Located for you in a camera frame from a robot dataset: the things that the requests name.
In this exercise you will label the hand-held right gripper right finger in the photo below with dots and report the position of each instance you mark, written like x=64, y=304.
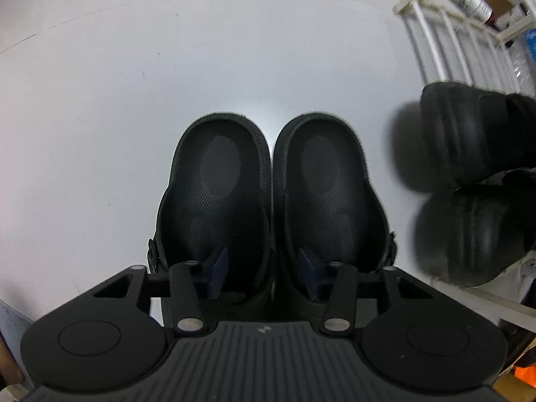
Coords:
x=312, y=274

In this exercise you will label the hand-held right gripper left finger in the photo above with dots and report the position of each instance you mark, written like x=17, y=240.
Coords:
x=217, y=272

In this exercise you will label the black suede clog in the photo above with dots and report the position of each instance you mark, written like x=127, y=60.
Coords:
x=217, y=184
x=322, y=184

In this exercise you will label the black chunky rubber clog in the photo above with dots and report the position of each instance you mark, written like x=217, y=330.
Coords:
x=473, y=234
x=473, y=134

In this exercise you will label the clear plastic water bottle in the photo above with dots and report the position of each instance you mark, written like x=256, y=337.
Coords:
x=527, y=58

